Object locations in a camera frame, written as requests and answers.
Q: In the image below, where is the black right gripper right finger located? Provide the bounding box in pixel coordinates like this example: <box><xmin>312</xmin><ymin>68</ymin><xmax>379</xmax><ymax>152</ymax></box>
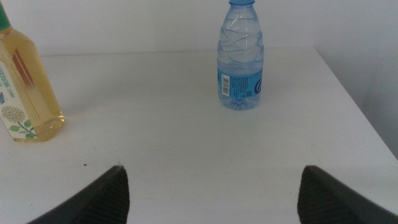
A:
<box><xmin>297</xmin><ymin>164</ymin><xmax>398</xmax><ymax>224</ymax></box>

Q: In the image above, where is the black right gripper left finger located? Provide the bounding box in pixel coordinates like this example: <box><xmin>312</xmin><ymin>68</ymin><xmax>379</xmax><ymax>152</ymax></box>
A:
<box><xmin>27</xmin><ymin>164</ymin><xmax>130</xmax><ymax>224</ymax></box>

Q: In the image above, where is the clear water bottle blue label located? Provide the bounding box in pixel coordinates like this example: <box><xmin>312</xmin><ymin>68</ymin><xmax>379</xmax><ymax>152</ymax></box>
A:
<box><xmin>216</xmin><ymin>0</ymin><xmax>265</xmax><ymax>111</ymax></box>

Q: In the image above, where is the yellow tea bottle green label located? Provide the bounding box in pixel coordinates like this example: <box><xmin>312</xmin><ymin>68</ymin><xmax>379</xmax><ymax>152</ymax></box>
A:
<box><xmin>0</xmin><ymin>2</ymin><xmax>66</xmax><ymax>144</ymax></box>

